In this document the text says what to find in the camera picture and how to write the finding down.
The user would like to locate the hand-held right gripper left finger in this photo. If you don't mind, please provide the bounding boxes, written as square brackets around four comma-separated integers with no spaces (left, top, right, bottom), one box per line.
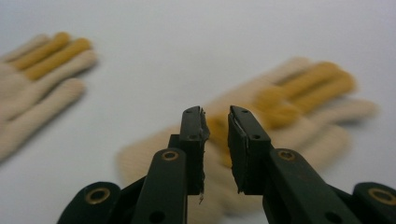
[130,105,210,224]

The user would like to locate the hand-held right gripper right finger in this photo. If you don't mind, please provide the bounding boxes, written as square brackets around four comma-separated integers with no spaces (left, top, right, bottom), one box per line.
[227,105,362,224]

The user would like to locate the beige knitted glove yellow fingers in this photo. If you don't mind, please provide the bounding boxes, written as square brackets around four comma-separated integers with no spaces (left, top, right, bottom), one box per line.
[116,56,379,224]
[0,31,99,163]

